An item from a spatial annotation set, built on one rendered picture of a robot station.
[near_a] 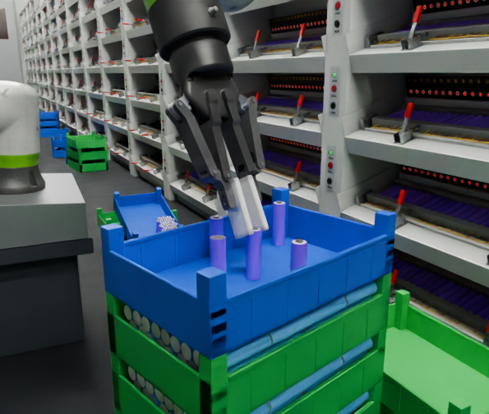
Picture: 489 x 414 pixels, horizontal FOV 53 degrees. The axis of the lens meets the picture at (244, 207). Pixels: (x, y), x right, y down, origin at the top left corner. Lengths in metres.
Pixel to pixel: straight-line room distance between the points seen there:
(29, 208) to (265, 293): 0.77
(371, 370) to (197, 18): 0.49
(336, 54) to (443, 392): 0.83
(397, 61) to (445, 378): 0.66
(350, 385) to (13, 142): 0.90
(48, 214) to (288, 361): 0.76
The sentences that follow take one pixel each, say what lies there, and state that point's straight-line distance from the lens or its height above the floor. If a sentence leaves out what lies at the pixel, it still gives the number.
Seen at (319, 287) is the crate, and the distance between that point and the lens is 0.54.
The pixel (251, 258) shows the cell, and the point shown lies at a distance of 0.59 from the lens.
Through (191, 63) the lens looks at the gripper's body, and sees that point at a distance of 0.60.
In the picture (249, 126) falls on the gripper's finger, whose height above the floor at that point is 0.58.
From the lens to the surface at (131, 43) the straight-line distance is 3.21.
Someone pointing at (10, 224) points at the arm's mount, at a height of 0.33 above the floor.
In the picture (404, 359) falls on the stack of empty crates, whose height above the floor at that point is 0.16.
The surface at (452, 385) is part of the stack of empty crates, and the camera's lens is 0.90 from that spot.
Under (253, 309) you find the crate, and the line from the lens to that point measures 0.47.
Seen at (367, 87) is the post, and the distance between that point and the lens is 1.33.
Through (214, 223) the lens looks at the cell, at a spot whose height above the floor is 0.46.
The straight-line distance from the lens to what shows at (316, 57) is 1.39.
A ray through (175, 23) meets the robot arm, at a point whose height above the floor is 0.70.
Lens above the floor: 0.65
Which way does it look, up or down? 15 degrees down
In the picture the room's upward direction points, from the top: straight up
